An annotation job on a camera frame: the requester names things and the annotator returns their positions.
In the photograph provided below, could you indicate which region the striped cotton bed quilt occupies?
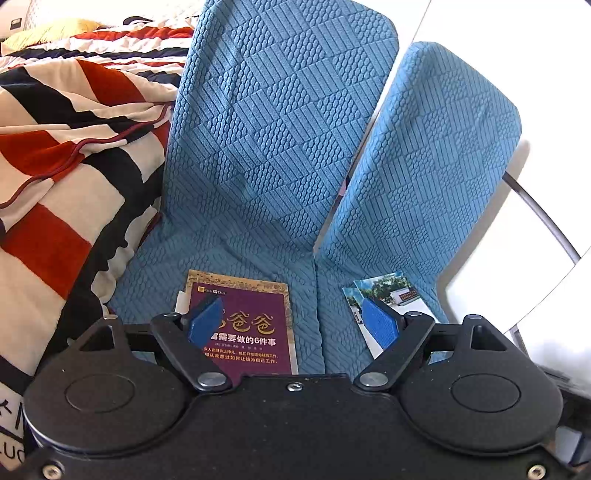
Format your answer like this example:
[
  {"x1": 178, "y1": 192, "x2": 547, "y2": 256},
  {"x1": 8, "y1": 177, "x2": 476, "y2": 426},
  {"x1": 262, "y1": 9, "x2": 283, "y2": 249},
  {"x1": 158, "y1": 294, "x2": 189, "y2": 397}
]
[{"x1": 0, "y1": 25, "x2": 195, "y2": 77}]

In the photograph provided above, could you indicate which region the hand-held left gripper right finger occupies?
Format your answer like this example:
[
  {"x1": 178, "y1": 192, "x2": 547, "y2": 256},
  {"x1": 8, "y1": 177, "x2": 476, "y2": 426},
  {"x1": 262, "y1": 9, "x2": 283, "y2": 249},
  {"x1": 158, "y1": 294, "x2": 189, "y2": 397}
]
[{"x1": 353, "y1": 298, "x2": 513, "y2": 393}]

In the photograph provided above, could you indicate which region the chrome metal rail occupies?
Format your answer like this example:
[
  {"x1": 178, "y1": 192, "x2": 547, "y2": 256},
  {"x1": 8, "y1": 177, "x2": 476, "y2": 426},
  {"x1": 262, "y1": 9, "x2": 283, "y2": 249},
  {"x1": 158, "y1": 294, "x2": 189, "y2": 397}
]
[{"x1": 502, "y1": 172, "x2": 581, "y2": 263}]

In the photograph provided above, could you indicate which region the blue textured sofa seat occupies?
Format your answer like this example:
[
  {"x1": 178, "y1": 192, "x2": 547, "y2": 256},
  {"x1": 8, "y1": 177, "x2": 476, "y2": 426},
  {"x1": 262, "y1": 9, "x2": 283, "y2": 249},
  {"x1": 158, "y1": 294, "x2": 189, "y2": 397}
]
[
  {"x1": 106, "y1": 0, "x2": 400, "y2": 374},
  {"x1": 314, "y1": 41, "x2": 522, "y2": 374}
]

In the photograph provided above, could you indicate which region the red black striped fleece blanket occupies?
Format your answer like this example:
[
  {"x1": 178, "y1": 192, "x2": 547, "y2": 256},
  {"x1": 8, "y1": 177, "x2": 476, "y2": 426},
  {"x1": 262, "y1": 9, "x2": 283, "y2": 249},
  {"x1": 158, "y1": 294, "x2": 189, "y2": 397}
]
[{"x1": 0, "y1": 58, "x2": 174, "y2": 384}]

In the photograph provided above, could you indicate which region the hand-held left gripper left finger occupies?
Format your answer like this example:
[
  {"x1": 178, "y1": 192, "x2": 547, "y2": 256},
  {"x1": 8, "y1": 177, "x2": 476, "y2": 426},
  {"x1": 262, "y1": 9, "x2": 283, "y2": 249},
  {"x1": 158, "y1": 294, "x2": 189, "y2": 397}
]
[{"x1": 69, "y1": 295, "x2": 234, "y2": 394}]

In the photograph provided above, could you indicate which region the yellow pillow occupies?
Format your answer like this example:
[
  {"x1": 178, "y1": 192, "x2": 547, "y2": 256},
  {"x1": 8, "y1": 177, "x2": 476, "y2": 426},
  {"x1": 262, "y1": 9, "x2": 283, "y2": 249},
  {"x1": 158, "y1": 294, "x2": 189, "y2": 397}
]
[{"x1": 4, "y1": 21, "x2": 95, "y2": 44}]

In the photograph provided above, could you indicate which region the white quilted headboard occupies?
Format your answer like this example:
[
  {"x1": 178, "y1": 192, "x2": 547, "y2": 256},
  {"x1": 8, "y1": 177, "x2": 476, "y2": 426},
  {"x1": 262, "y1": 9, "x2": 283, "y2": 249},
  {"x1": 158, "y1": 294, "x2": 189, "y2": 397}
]
[{"x1": 23, "y1": 0, "x2": 70, "y2": 28}]

